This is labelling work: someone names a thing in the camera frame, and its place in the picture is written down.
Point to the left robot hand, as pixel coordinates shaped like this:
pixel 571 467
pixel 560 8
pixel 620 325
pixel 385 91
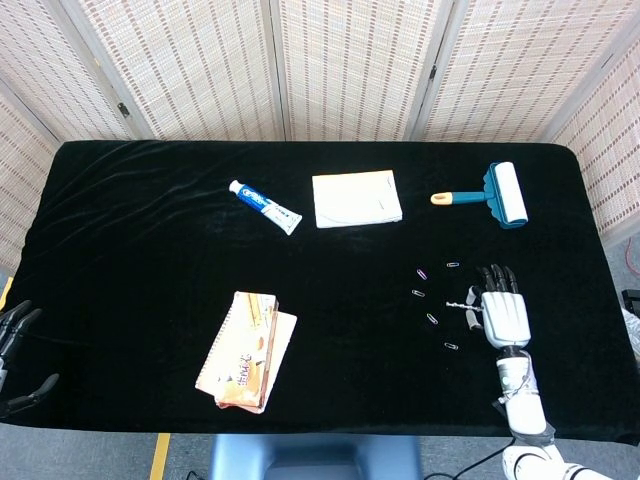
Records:
pixel 12 325

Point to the black velvet tablecloth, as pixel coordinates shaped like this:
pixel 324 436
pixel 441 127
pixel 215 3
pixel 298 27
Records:
pixel 150 260

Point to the white notepad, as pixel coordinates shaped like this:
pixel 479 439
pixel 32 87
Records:
pixel 356 199

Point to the purple paper clip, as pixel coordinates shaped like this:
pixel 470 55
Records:
pixel 422 274

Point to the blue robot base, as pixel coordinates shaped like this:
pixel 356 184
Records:
pixel 310 457

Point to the orange snack box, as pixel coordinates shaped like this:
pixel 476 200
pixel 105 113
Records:
pixel 247 345

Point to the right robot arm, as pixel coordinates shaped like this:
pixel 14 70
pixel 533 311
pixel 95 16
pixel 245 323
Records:
pixel 522 405

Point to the teal lint roller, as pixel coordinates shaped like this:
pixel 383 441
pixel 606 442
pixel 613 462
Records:
pixel 505 195

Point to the black and white equipment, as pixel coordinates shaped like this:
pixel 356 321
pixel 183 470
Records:
pixel 631 325

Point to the blue white toothpaste tube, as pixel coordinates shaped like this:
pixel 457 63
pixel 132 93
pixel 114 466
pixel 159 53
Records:
pixel 265 206

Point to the paper clip bottom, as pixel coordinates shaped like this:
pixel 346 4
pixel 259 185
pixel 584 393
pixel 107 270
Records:
pixel 451 345

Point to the woven folding screen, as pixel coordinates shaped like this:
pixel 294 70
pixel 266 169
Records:
pixel 350 65

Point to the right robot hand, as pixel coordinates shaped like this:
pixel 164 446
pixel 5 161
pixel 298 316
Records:
pixel 505 320

